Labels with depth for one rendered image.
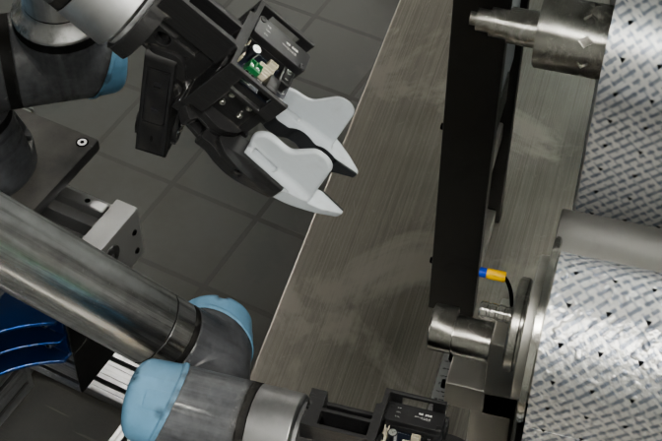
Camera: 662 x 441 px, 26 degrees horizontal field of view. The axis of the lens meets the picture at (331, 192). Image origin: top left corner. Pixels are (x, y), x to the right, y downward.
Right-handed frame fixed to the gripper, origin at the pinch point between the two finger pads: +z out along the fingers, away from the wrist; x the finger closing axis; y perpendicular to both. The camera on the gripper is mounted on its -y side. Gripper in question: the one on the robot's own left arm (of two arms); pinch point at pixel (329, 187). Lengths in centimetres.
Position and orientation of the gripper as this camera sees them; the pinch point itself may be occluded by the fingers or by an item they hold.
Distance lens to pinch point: 109.4
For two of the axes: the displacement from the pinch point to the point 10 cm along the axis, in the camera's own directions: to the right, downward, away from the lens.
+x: 2.8, -7.1, 6.5
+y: 6.2, -3.9, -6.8
